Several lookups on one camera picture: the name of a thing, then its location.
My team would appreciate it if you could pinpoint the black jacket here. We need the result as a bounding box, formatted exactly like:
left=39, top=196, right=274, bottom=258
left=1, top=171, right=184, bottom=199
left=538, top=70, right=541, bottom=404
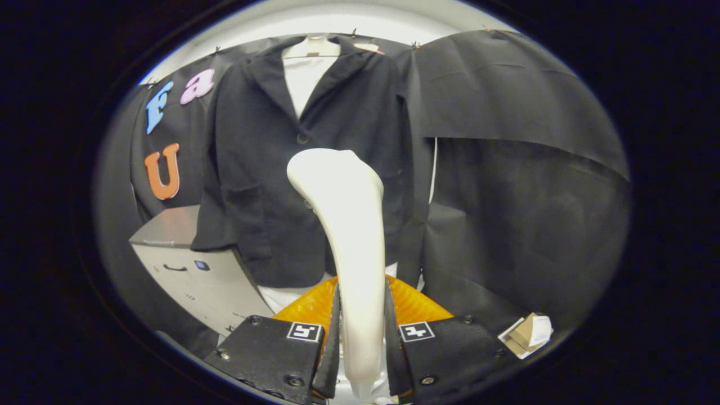
left=190, top=35, right=434, bottom=289

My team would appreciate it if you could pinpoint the white plastic hanger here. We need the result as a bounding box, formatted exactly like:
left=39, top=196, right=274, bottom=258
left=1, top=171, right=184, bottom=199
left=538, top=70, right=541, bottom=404
left=281, top=34, right=342, bottom=60

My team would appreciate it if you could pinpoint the white garment steamer head with hose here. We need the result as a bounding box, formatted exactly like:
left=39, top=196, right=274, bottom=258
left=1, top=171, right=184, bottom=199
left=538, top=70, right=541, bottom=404
left=286, top=148, right=388, bottom=401

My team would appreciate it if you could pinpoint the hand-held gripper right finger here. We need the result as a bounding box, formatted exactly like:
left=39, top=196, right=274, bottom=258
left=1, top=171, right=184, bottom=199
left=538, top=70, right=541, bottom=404
left=384, top=274, right=521, bottom=405

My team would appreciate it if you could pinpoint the thin white cable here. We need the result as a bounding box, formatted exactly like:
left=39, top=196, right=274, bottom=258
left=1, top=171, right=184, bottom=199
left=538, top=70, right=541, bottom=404
left=427, top=138, right=438, bottom=204

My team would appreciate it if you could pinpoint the black backdrop cloth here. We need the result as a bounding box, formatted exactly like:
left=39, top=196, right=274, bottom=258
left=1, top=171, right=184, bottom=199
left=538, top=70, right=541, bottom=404
left=94, top=29, right=631, bottom=361

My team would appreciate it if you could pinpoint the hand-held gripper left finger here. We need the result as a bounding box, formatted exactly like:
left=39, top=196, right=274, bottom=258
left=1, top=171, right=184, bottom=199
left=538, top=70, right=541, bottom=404
left=202, top=276, right=345, bottom=405

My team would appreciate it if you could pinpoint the small cardboard box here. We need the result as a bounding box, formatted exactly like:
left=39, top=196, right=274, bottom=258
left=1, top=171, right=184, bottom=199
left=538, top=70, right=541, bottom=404
left=498, top=312, right=555, bottom=359

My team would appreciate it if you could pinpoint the white padded garment form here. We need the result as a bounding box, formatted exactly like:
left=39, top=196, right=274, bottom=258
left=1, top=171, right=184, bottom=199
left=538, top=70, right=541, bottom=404
left=258, top=55, right=425, bottom=316

